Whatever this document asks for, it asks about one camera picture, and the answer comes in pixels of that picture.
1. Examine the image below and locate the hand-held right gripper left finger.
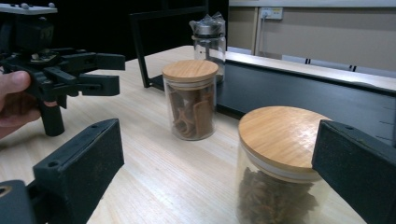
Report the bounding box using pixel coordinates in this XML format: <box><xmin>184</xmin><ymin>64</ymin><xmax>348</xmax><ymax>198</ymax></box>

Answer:
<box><xmin>32</xmin><ymin>118</ymin><xmax>125</xmax><ymax>224</ymax></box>

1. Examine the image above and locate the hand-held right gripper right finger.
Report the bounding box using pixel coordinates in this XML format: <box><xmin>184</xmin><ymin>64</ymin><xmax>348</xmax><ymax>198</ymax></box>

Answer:
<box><xmin>311</xmin><ymin>119</ymin><xmax>396</xmax><ymax>224</ymax></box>

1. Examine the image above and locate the cinnamon jar with wooden lid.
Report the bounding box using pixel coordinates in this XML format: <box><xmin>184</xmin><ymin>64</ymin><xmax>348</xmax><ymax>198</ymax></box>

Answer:
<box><xmin>162</xmin><ymin>59</ymin><xmax>219</xmax><ymax>142</ymax></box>

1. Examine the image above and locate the star anise jar wooden lid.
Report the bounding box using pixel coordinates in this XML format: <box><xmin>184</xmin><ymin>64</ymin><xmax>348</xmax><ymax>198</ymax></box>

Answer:
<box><xmin>235</xmin><ymin>105</ymin><xmax>332</xmax><ymax>224</ymax></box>

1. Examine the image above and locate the glass jar with silver lid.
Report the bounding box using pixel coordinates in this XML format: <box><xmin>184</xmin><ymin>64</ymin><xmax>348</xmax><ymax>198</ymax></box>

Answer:
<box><xmin>189</xmin><ymin>12</ymin><xmax>227</xmax><ymax>84</ymax></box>

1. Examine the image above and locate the black metal two-tier rack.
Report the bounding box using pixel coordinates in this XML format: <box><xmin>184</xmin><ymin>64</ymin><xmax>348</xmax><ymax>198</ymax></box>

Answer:
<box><xmin>130</xmin><ymin>0</ymin><xmax>396</xmax><ymax>147</ymax></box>

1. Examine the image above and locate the beige desk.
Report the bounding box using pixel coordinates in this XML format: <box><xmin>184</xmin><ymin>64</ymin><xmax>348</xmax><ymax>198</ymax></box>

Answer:
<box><xmin>228</xmin><ymin>0</ymin><xmax>396</xmax><ymax>73</ymax></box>

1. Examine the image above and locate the white wall power outlet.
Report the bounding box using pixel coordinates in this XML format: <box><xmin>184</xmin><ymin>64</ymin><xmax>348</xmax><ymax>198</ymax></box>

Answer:
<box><xmin>260</xmin><ymin>7</ymin><xmax>284</xmax><ymax>21</ymax></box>

